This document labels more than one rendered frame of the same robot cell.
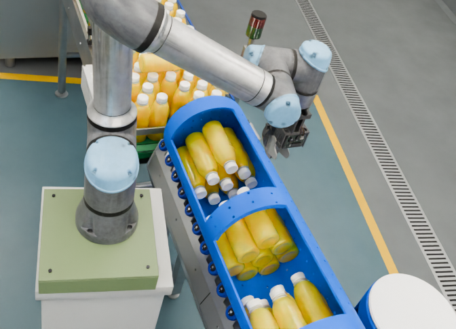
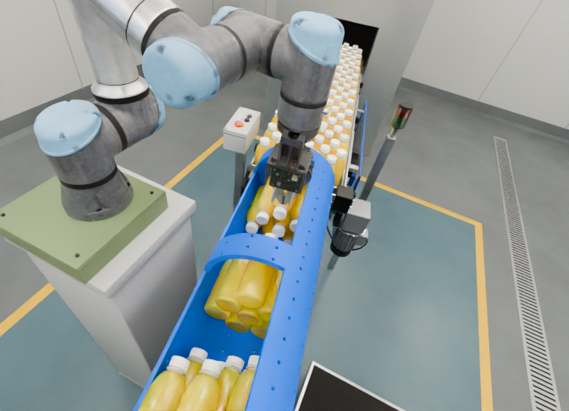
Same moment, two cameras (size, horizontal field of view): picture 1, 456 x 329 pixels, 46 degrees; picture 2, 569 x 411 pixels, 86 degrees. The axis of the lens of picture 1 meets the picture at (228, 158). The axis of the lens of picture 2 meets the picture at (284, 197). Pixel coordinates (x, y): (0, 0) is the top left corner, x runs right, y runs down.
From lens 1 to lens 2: 0.98 m
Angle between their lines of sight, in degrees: 28
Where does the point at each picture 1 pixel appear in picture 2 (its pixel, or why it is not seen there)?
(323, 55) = (313, 24)
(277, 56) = (246, 19)
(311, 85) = (297, 86)
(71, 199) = not seen: hidden behind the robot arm
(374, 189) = (502, 320)
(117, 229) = (76, 204)
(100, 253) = (58, 221)
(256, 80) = not seen: outside the picture
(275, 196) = (278, 252)
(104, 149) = (65, 108)
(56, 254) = (27, 204)
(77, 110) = not seen: hidden behind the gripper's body
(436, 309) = not seen: outside the picture
